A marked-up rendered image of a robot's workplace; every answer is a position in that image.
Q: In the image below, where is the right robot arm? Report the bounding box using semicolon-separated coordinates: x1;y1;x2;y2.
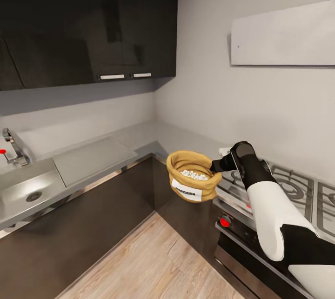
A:
210;141;335;299

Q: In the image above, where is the popcorn bag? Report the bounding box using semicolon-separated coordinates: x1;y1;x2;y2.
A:
166;150;222;203

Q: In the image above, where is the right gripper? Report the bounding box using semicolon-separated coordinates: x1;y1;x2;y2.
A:
210;156;237;172

